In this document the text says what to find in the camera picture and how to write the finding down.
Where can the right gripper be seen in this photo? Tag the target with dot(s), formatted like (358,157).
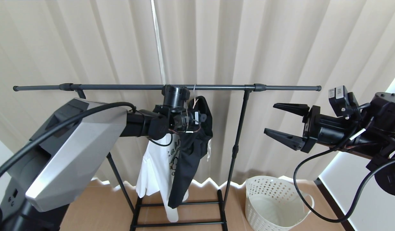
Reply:
(332,131)

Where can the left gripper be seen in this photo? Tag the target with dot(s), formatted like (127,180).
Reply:
(187,122)

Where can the pink clothes hanger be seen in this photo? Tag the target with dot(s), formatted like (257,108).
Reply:
(195,99)

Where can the black garment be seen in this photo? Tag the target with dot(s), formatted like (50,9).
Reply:
(187,160)

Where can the white printed garment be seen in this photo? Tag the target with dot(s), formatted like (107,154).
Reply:
(152,173)

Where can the black clothes rack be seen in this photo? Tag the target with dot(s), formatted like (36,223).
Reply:
(120,87)

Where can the white laundry basket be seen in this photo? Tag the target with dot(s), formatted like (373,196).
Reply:
(268,205)

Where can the beige curtain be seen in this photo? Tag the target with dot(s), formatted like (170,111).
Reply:
(264,38)

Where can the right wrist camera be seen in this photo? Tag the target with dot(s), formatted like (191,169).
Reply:
(340,99)

